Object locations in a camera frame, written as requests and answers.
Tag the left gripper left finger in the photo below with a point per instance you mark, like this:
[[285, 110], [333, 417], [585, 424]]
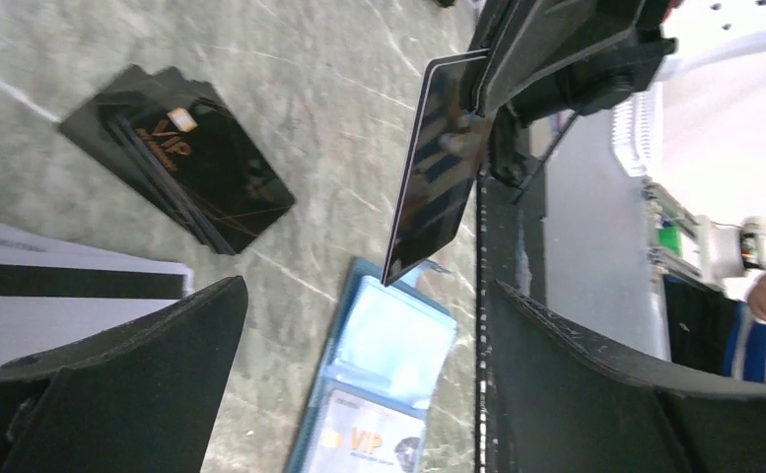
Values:
[[139, 397]]

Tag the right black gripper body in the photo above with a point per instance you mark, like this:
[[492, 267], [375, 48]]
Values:
[[544, 57]]

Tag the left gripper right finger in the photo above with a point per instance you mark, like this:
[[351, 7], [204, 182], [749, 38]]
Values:
[[566, 399]]

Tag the single black VIP card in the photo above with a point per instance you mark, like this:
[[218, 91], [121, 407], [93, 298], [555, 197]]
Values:
[[446, 150]]

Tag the silver grey card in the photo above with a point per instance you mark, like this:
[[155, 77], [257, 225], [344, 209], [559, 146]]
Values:
[[55, 292]]

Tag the blue card holder wallet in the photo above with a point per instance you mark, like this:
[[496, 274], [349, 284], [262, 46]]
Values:
[[385, 344]]

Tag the single silver VIP card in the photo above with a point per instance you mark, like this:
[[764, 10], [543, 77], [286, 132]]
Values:
[[356, 435]]

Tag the black card case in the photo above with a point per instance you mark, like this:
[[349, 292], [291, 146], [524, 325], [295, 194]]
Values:
[[176, 143]]

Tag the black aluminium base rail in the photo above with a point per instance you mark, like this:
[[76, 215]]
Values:
[[506, 261]]

